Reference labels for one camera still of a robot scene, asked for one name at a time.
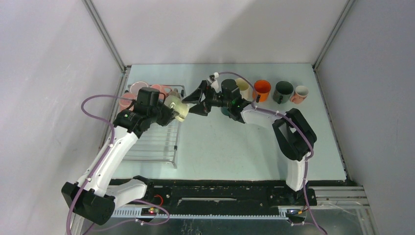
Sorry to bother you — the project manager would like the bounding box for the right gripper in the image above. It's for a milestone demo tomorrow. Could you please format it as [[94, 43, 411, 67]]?
[[182, 80, 231, 117]]

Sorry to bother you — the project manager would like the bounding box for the light green mug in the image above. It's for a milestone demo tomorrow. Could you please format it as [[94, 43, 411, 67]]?
[[164, 95, 190, 122]]

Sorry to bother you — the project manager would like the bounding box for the teal green mug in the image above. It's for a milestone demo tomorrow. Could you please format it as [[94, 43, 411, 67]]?
[[221, 107, 230, 117]]

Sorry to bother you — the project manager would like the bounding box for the cream mug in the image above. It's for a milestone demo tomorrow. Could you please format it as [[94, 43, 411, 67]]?
[[235, 78, 252, 100]]

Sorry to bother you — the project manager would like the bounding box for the orange mug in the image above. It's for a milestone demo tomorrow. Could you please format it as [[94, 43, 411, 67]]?
[[253, 80, 272, 102]]

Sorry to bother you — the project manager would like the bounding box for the dark green mug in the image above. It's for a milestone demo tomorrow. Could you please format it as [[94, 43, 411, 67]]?
[[272, 81, 294, 104]]

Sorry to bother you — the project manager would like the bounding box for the salmon printed mug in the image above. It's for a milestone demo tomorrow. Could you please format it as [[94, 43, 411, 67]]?
[[290, 85, 309, 104]]

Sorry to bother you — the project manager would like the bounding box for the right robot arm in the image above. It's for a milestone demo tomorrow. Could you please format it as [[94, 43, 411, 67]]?
[[182, 79, 317, 205]]

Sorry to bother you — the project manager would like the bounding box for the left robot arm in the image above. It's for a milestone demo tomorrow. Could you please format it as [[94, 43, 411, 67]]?
[[61, 87, 177, 225]]

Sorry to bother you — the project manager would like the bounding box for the beige small mug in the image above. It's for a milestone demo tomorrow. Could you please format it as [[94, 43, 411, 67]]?
[[168, 90, 181, 100]]

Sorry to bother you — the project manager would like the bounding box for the grey mug white base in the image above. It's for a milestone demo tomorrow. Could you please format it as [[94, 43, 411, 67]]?
[[129, 81, 149, 95]]

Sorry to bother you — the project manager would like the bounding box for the pink patterned mug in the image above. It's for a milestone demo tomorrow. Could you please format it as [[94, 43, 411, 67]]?
[[118, 93, 137, 111]]

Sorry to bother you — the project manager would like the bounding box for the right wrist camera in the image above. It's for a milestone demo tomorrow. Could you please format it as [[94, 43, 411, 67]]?
[[208, 72, 220, 93]]

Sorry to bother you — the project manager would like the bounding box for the wire dish rack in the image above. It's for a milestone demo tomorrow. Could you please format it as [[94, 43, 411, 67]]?
[[114, 97, 181, 167]]

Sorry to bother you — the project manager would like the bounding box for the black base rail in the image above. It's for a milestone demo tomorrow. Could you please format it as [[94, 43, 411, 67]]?
[[103, 178, 317, 216]]

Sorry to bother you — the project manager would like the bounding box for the aluminium frame rail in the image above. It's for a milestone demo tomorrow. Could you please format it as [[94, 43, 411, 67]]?
[[66, 186, 378, 235]]

